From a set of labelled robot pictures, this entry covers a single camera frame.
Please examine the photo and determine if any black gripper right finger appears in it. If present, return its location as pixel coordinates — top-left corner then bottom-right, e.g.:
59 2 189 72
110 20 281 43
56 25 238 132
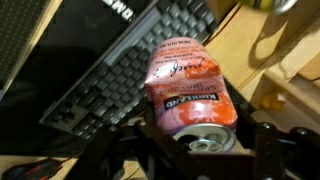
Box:
221 78 260 148

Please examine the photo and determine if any black desk mat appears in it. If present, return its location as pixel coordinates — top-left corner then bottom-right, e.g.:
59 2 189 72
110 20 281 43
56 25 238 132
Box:
0 0 161 158

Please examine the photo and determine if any light wooden desk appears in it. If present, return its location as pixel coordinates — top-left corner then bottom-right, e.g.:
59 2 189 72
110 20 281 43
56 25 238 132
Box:
0 0 320 180

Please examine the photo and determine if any grey and black keyboard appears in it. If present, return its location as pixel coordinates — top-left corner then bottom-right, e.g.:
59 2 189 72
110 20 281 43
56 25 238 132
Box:
38 0 218 141

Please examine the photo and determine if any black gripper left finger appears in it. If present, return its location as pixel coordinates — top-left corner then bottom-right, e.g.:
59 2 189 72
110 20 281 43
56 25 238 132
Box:
142 101 158 135

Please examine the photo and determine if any pink dented soda can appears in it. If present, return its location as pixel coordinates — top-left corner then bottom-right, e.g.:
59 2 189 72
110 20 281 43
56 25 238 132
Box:
144 37 239 154

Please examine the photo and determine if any yellow soda can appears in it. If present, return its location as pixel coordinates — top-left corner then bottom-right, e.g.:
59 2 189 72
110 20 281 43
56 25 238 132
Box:
238 0 299 15

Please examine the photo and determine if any light wooden shelf unit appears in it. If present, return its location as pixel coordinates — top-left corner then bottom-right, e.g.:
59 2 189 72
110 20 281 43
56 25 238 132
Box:
263 49 320 134

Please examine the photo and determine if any small yellow figurine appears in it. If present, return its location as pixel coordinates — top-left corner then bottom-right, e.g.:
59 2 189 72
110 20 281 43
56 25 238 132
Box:
259 92 287 112

